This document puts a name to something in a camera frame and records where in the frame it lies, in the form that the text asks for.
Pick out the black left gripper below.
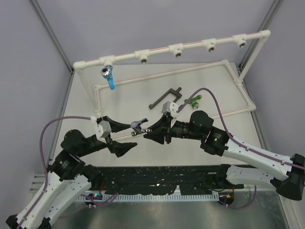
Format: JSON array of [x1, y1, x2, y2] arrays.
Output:
[[77, 115, 138, 156]]

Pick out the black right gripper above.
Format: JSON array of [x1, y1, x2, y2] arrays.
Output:
[[144, 113, 204, 144]]

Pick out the chrome water faucet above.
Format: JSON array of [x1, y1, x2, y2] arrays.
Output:
[[130, 118, 152, 136]]

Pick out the white PVC pipe frame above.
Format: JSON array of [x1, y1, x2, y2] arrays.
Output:
[[73, 30, 271, 118]]

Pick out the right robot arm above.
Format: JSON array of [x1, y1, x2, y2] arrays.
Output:
[[144, 110, 305, 201]]

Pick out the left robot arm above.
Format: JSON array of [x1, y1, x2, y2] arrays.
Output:
[[6, 116, 137, 229]]

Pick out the dark bronze long faucet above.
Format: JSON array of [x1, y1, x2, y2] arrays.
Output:
[[149, 87, 182, 110]]

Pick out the green faucet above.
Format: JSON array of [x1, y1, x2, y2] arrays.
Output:
[[188, 94, 202, 110]]

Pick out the blue chrome faucet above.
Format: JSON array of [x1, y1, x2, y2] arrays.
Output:
[[101, 65, 115, 90]]

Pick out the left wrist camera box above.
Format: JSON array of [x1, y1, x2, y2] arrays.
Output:
[[90, 116, 112, 140]]

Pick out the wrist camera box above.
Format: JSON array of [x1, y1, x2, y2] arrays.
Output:
[[162, 101, 179, 118], [90, 116, 112, 140]]

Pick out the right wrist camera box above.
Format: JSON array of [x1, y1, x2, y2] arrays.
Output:
[[162, 101, 179, 118]]

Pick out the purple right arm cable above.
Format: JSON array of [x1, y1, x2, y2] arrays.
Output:
[[176, 88, 305, 167]]

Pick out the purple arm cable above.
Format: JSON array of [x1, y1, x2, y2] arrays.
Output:
[[39, 115, 96, 172], [176, 88, 305, 167]]

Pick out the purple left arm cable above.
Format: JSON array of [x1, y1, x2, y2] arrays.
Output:
[[39, 115, 96, 172]]

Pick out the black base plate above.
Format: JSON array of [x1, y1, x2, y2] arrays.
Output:
[[90, 164, 244, 196]]

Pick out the white slotted cable duct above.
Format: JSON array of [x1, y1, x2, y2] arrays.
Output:
[[78, 192, 219, 202]]

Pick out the aluminium frame post left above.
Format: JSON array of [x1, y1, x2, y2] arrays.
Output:
[[28, 0, 74, 73]]

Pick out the aluminium frame post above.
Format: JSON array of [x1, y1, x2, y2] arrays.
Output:
[[28, 0, 74, 73], [238, 0, 284, 72]]

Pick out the aluminium frame post right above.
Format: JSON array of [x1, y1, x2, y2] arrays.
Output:
[[238, 0, 284, 72]]

